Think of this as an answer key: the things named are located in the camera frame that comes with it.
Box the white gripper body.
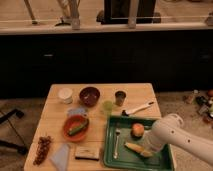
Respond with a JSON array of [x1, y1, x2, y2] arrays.
[[143, 130, 166, 153]]

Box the yellow banana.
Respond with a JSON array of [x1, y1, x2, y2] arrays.
[[124, 142, 152, 157]]

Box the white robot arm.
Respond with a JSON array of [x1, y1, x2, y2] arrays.
[[143, 114, 213, 166]]

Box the purple bowl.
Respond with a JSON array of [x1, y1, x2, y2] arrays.
[[79, 87, 100, 107]]

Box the orange bowl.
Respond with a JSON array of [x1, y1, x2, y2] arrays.
[[62, 115, 89, 142]]

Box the red yellow apple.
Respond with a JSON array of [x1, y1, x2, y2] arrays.
[[131, 123, 144, 137]]

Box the green plastic tray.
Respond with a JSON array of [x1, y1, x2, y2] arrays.
[[103, 116, 175, 171]]

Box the silver fork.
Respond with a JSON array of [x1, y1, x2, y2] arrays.
[[113, 128, 121, 159]]

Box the dark metal cup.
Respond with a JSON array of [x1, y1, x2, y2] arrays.
[[115, 91, 126, 106]]

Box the brown wooden block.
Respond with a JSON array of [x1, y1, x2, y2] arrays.
[[75, 146, 100, 161]]

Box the green cucumber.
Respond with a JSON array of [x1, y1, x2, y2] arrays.
[[68, 119, 89, 136]]

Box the wooden table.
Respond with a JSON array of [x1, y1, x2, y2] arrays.
[[23, 82, 178, 171]]

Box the dark cabinet counter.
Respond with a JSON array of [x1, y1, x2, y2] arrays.
[[0, 30, 213, 98]]

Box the light blue cloth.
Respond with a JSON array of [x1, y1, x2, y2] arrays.
[[50, 144, 69, 171]]

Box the white cup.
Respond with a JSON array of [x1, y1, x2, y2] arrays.
[[58, 88, 73, 104]]

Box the red grape bunch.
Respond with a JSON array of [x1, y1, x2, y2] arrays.
[[33, 136, 52, 165]]

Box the black stand legs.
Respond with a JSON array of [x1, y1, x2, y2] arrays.
[[0, 108, 29, 156]]

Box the white handled knife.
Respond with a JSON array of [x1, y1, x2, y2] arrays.
[[121, 102, 154, 116]]

